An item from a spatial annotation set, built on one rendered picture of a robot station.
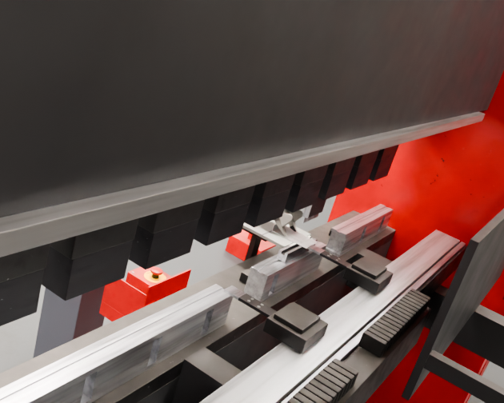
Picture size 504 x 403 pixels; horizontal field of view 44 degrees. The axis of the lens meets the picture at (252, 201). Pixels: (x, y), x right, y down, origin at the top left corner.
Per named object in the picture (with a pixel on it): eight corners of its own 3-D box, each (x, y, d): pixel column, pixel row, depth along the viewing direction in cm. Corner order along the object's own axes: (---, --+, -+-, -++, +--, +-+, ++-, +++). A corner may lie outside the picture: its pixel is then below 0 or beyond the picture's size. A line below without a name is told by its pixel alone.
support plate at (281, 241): (246, 204, 220) (246, 201, 219) (310, 237, 208) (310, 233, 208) (216, 213, 205) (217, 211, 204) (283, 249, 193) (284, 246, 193)
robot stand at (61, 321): (30, 368, 261) (60, 199, 234) (62, 350, 276) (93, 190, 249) (62, 389, 254) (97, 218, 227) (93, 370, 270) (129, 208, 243)
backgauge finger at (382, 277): (317, 246, 204) (322, 233, 202) (389, 283, 193) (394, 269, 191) (299, 255, 194) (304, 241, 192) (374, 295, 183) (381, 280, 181)
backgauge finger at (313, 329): (238, 287, 165) (244, 270, 163) (324, 336, 154) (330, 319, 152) (212, 301, 155) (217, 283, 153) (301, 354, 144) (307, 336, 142)
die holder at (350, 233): (373, 223, 272) (381, 203, 269) (386, 229, 270) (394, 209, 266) (323, 250, 230) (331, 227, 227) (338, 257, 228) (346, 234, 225)
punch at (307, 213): (314, 215, 202) (323, 189, 198) (320, 218, 201) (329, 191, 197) (300, 221, 193) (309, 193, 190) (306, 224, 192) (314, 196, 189)
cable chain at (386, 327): (407, 299, 182) (412, 287, 181) (426, 309, 180) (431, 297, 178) (357, 345, 151) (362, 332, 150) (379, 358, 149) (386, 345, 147)
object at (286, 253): (306, 243, 208) (309, 235, 207) (314, 247, 206) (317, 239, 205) (276, 258, 191) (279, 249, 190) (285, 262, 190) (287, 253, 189)
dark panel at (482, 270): (495, 273, 249) (542, 172, 233) (500, 276, 248) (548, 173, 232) (401, 397, 154) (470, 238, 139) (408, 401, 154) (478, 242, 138)
